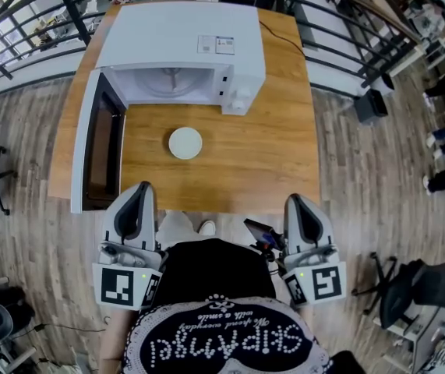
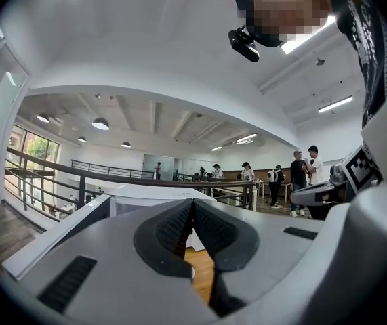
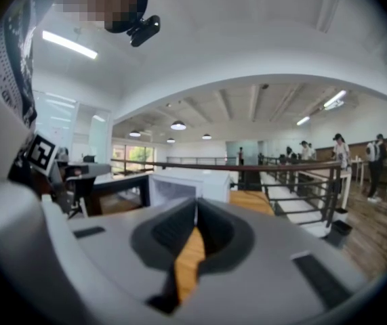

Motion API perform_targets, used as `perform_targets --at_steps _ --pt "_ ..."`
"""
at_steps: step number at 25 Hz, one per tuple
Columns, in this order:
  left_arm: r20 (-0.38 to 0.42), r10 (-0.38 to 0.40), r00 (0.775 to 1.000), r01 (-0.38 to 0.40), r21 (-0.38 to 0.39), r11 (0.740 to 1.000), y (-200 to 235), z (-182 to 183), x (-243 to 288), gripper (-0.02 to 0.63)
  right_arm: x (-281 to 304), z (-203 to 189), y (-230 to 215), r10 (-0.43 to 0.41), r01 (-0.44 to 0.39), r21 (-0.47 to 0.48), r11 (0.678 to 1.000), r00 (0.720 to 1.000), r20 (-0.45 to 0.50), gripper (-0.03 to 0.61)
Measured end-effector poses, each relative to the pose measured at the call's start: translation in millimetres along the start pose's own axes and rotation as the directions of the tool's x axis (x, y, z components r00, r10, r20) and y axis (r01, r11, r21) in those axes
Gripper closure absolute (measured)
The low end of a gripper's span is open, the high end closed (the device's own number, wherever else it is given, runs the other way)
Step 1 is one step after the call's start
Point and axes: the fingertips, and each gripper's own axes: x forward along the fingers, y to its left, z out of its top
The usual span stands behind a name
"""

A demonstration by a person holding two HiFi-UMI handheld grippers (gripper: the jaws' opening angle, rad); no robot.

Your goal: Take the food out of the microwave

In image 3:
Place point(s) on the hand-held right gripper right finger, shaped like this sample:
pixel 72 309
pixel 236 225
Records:
pixel 264 249

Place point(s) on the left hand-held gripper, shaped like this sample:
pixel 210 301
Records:
pixel 42 154

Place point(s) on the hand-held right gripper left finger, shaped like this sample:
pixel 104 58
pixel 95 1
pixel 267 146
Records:
pixel 112 249

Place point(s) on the white microwave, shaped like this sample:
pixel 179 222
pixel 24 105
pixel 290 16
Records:
pixel 213 185

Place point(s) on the large window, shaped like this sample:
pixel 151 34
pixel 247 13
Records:
pixel 133 157

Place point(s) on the round pendant lamp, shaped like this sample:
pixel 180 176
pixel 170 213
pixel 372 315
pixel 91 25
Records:
pixel 206 136
pixel 178 126
pixel 135 134
pixel 170 140

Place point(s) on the black trash bin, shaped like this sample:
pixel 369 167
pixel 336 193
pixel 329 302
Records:
pixel 339 234

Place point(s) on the white trash bin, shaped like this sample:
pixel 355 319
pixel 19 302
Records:
pixel 340 215

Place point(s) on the long ceiling tube light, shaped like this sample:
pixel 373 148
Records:
pixel 303 120
pixel 69 44
pixel 335 99

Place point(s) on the black patterned shirt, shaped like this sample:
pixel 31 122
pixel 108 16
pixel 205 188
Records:
pixel 10 63

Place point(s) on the black head-mounted camera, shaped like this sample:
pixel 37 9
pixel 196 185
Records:
pixel 144 29

